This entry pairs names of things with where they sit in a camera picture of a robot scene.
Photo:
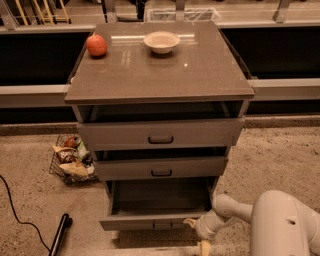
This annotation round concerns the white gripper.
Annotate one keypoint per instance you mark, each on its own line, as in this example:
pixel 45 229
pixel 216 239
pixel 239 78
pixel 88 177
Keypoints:
pixel 202 229

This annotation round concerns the grey bottom drawer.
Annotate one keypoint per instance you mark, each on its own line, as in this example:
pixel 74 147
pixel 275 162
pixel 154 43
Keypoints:
pixel 157 204

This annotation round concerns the grey drawer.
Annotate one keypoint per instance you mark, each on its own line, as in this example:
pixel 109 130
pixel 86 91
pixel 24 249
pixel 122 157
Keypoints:
pixel 161 134
pixel 157 204
pixel 161 163

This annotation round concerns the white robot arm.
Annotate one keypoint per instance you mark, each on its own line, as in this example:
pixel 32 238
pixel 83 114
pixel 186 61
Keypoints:
pixel 280 224

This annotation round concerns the grey middle drawer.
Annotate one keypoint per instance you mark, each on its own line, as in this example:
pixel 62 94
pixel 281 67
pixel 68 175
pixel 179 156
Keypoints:
pixel 161 163

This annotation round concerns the grey drawer cabinet with countertop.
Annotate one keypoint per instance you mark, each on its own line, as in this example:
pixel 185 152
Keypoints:
pixel 198 80

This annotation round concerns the grey top drawer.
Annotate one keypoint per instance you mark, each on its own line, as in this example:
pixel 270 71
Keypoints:
pixel 161 134

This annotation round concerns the black bar on floor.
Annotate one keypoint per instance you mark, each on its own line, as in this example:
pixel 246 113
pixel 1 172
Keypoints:
pixel 65 223

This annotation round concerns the snack bags in basket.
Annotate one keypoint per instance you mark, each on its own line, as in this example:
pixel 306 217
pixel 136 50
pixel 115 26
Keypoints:
pixel 73 158

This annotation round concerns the white bowl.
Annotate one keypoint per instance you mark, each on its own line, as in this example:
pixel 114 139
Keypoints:
pixel 161 42

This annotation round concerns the red apple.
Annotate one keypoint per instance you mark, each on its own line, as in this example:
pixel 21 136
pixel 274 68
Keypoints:
pixel 96 45

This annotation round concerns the clear plastic bin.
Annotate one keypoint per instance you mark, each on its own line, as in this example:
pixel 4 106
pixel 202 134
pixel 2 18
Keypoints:
pixel 188 15

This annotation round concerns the yellow wooden chair legs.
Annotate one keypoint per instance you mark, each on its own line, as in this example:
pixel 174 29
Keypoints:
pixel 41 12

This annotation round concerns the black wire basket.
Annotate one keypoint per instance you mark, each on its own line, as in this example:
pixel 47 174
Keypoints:
pixel 54 169

